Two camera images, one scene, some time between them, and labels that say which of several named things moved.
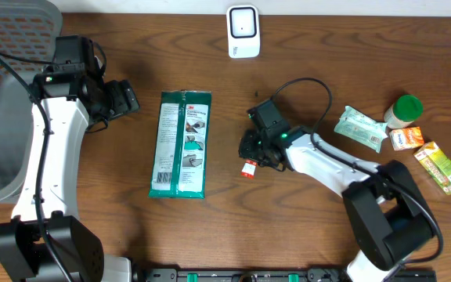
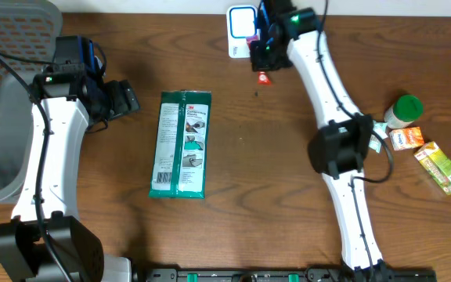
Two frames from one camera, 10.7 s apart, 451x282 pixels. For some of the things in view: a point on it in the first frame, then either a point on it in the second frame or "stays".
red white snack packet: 249,168 → 263,77
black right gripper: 246,148 → 260,59
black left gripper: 124,102 stays
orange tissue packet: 406,139 stays
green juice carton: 447,175 stays
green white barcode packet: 181,149 stays
